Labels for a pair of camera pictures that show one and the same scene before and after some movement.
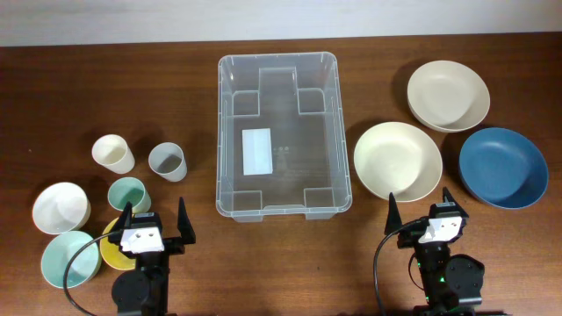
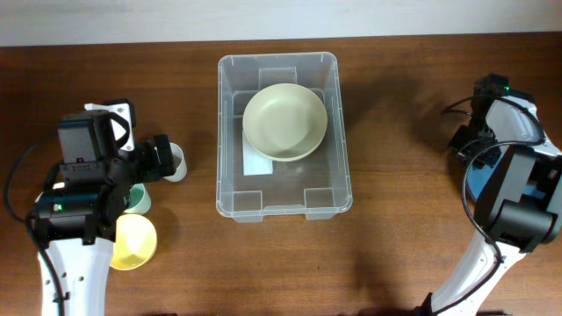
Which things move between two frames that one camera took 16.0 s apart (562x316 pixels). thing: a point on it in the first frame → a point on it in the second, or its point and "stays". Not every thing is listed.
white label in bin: x=256 y=152 stays
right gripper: x=410 y=235 → x=488 y=158
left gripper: x=176 y=245 → x=152 y=168
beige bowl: x=448 y=96 → x=284 y=122
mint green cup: x=126 y=190 stays
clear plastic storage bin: x=282 y=147 stays
